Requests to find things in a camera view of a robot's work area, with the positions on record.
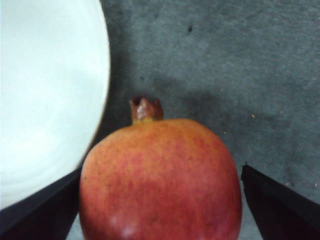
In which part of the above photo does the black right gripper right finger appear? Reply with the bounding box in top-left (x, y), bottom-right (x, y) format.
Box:
top-left (241, 164), bottom-right (320, 240)

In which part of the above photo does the white plate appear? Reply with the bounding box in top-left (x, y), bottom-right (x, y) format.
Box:
top-left (0, 0), bottom-right (111, 209)

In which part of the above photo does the red pomegranate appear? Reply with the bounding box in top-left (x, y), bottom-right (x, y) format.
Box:
top-left (79, 96), bottom-right (243, 240)

